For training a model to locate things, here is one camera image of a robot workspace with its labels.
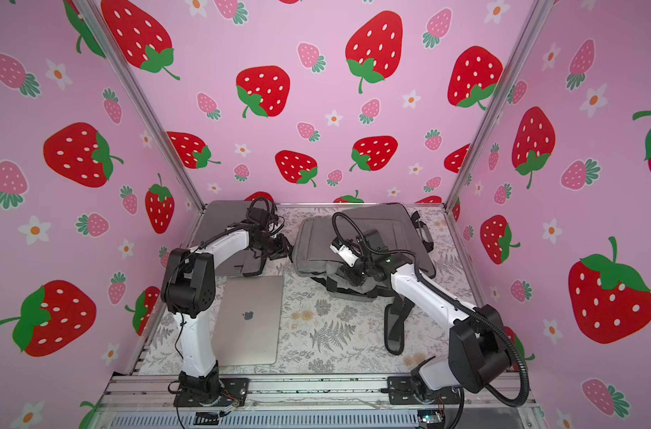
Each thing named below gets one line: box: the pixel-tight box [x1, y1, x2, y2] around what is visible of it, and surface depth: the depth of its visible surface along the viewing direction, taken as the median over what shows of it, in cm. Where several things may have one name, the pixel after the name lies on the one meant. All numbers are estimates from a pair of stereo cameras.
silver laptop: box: [211, 275, 285, 367], surface depth 89 cm
